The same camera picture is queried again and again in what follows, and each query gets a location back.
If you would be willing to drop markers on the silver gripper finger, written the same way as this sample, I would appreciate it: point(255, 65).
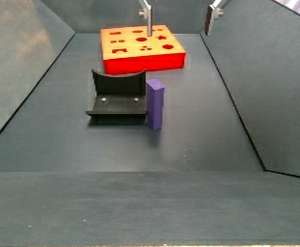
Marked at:
point(213, 11)
point(145, 13)

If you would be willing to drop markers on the purple rectangular block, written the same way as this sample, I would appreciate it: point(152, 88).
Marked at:
point(155, 103)

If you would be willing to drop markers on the red shape sorting board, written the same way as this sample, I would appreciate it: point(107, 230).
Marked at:
point(129, 51)

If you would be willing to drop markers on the black curved holder stand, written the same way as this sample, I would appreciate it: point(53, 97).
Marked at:
point(120, 99)

